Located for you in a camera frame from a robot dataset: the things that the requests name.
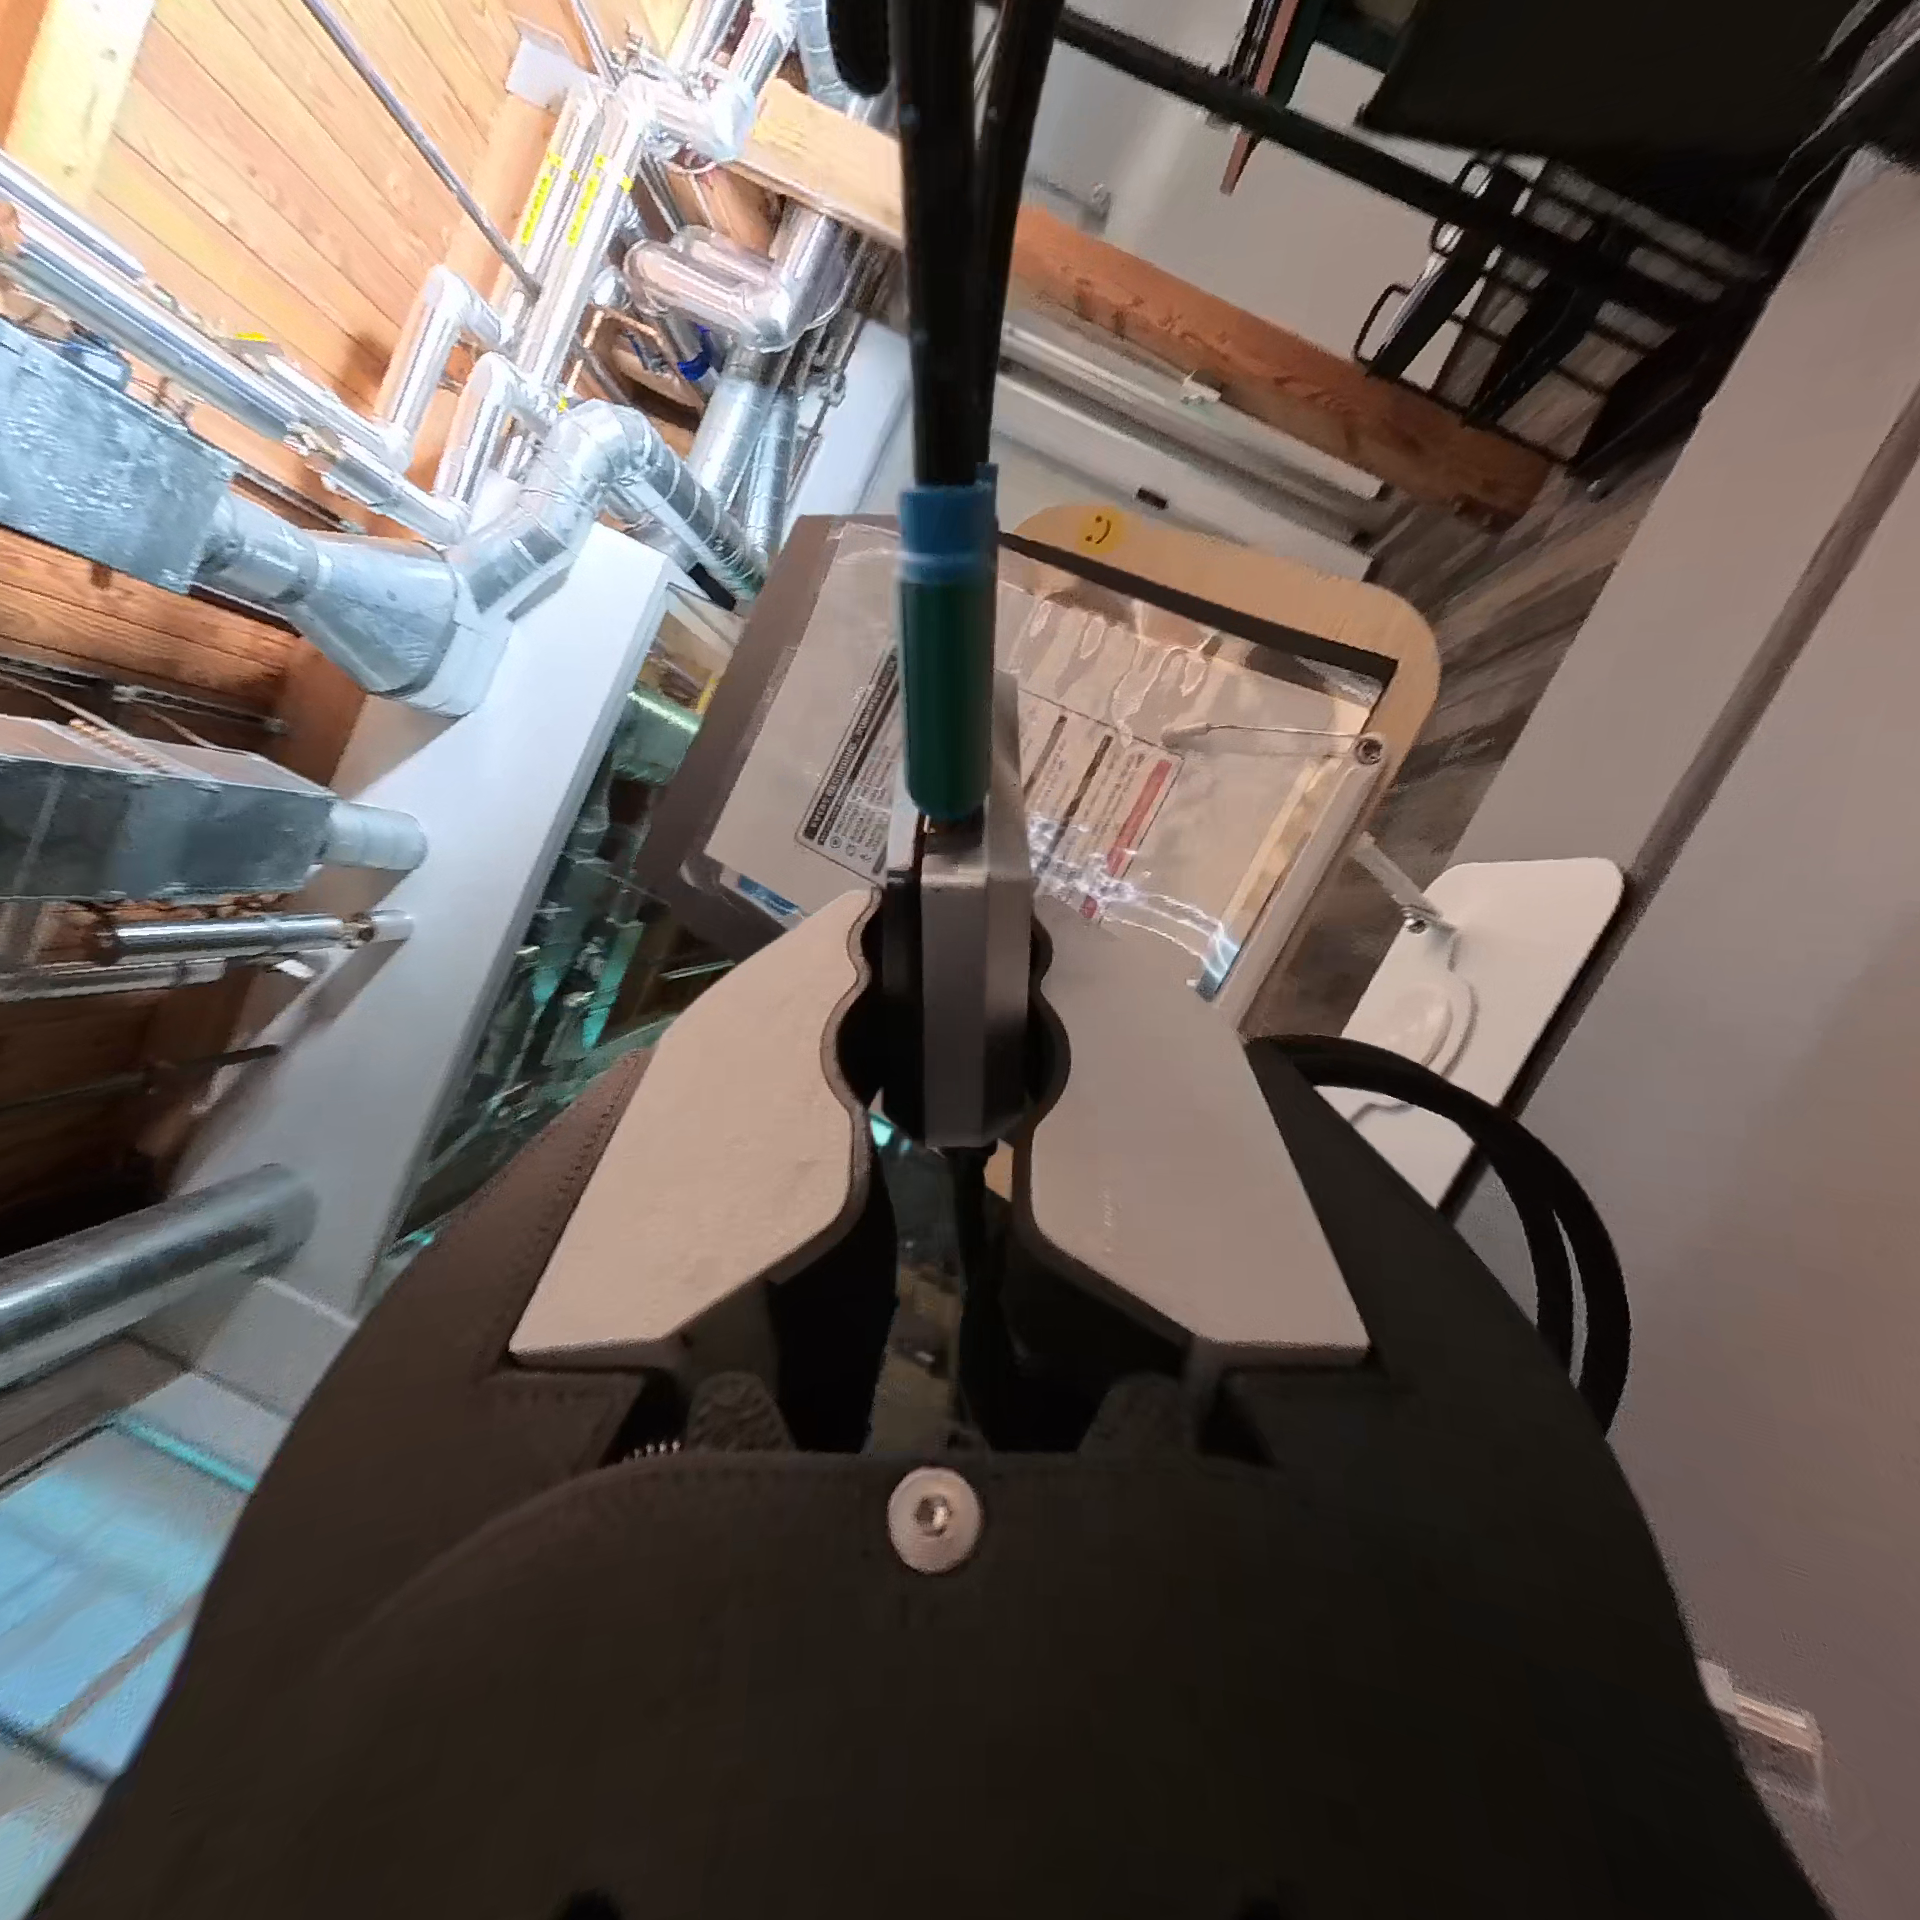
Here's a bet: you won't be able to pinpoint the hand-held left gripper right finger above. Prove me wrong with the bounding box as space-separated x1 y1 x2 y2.
1011 908 1375 1366

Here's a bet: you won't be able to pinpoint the wooden framed sign board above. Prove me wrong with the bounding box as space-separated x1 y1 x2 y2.
682 507 1442 1009

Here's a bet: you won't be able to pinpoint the wooden beam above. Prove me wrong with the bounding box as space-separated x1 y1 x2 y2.
750 75 1551 518

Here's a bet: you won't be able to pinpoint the thin spiral metal duct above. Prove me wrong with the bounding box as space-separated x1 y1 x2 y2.
0 1167 321 1390

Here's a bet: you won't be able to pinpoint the silver insulated pipes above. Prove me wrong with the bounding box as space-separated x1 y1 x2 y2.
383 0 888 600

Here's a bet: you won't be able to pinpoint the grey hdmi switch box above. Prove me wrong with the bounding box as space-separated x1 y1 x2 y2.
878 673 1041 1150

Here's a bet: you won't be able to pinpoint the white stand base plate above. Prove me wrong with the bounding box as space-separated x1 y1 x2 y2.
1336 857 1625 1209

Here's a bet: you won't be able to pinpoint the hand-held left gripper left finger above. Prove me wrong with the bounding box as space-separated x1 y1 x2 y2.
508 886 890 1368

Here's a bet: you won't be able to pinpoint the galvanized rectangular air duct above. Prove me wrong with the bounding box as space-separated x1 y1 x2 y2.
0 323 519 712

